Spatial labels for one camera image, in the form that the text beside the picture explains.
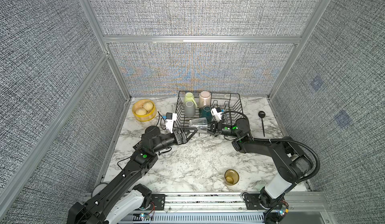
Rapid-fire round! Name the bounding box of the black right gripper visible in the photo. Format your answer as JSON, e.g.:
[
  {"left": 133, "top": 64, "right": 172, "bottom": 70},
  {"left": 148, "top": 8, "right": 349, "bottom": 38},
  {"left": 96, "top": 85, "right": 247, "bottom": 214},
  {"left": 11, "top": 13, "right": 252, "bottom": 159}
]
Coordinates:
[{"left": 202, "top": 123, "right": 240, "bottom": 140}]

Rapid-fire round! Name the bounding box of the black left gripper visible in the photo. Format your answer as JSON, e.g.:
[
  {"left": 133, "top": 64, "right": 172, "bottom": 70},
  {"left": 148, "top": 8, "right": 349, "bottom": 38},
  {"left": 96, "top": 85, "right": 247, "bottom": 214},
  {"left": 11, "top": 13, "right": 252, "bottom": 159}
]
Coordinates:
[{"left": 152, "top": 129, "right": 196, "bottom": 155}]

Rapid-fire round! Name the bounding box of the clear glass cup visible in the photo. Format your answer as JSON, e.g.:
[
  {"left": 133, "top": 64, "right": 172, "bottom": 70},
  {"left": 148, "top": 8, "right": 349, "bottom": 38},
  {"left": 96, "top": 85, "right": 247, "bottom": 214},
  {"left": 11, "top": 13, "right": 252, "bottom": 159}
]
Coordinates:
[{"left": 188, "top": 117, "right": 208, "bottom": 133}]

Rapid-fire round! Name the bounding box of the dark green mug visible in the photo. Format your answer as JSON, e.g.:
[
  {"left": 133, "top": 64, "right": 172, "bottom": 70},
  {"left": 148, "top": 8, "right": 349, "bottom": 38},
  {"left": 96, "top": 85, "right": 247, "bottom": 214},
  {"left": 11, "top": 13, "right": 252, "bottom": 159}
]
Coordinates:
[{"left": 200, "top": 106, "right": 213, "bottom": 123}]

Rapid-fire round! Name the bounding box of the grey mug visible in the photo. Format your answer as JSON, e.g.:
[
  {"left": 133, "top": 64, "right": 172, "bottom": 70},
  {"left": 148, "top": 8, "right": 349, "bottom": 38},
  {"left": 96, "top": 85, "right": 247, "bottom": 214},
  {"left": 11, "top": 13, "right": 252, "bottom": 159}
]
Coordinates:
[{"left": 184, "top": 101, "right": 196, "bottom": 118}]

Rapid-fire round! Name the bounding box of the pink iridescent mug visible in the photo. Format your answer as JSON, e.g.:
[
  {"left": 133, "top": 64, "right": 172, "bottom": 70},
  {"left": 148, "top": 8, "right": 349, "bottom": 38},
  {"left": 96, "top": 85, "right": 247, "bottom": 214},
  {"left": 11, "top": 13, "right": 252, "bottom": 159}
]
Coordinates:
[{"left": 199, "top": 91, "right": 212, "bottom": 109}]

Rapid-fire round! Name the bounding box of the light green mug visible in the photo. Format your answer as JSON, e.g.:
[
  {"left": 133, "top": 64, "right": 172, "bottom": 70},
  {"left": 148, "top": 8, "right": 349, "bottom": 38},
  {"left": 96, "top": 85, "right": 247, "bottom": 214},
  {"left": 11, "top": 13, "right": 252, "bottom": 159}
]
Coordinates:
[{"left": 184, "top": 92, "right": 198, "bottom": 108}]

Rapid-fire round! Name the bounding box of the amber glass cup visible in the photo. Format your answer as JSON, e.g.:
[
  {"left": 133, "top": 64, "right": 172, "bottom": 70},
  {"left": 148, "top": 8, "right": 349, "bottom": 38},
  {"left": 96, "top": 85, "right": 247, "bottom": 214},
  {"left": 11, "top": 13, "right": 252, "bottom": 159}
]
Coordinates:
[{"left": 224, "top": 169, "right": 240, "bottom": 185}]

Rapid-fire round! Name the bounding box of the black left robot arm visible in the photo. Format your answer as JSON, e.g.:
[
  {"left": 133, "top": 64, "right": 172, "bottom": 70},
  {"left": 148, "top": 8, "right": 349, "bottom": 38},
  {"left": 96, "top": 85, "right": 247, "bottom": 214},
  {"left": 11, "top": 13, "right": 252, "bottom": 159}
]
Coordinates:
[{"left": 67, "top": 126, "right": 198, "bottom": 224}]

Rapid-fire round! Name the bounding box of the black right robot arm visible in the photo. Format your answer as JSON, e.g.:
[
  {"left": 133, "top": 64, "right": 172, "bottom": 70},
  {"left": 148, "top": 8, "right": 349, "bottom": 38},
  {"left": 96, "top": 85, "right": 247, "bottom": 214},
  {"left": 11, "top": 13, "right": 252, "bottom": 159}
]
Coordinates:
[{"left": 208, "top": 108, "right": 320, "bottom": 210}]

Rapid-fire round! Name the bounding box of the right steamed bun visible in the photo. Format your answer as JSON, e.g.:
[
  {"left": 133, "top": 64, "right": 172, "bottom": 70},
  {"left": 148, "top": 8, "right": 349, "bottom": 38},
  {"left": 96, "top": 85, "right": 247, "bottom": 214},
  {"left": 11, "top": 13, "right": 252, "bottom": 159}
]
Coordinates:
[{"left": 143, "top": 101, "right": 154, "bottom": 112}]

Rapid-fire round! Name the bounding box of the steamed bun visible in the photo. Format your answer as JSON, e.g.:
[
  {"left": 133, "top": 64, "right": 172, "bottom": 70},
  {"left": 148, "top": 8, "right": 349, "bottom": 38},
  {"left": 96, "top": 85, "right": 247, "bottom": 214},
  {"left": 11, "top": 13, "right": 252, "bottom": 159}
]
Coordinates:
[
  {"left": 135, "top": 108, "right": 147, "bottom": 116},
  {"left": 143, "top": 101, "right": 154, "bottom": 112}
]

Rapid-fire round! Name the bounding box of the black ladle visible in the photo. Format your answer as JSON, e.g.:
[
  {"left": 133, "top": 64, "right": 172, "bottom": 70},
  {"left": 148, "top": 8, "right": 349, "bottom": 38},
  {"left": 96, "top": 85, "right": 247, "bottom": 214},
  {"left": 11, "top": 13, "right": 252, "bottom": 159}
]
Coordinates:
[{"left": 258, "top": 111, "right": 266, "bottom": 137}]

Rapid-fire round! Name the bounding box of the yellow bamboo steamer basket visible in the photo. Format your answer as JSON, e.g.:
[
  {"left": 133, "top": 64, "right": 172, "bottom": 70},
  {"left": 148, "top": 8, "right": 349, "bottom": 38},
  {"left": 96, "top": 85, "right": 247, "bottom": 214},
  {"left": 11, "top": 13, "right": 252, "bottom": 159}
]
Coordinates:
[{"left": 132, "top": 99, "right": 157, "bottom": 122}]

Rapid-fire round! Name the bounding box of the left steamed bun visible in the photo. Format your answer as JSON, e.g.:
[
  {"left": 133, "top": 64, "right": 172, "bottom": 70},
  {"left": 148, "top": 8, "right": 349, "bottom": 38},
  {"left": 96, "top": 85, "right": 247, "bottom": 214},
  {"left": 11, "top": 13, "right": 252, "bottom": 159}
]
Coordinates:
[{"left": 135, "top": 108, "right": 147, "bottom": 116}]

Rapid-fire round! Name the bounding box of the black wire dish rack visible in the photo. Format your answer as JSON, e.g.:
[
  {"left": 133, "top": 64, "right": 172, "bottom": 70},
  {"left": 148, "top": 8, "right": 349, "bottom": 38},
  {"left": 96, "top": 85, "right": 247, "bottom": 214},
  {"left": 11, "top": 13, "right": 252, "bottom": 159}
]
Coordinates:
[{"left": 174, "top": 91, "right": 243, "bottom": 136}]

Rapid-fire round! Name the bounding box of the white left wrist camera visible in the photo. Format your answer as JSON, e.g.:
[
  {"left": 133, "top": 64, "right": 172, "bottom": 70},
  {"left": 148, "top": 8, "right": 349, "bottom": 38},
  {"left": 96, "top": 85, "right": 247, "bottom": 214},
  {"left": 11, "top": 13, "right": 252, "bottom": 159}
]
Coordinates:
[{"left": 165, "top": 112, "right": 177, "bottom": 133}]

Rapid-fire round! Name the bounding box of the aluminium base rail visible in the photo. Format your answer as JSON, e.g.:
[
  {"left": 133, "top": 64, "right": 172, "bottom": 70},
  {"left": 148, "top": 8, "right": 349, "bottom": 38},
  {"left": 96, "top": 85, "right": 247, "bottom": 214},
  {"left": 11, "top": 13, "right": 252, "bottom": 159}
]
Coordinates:
[{"left": 122, "top": 191, "right": 337, "bottom": 224}]

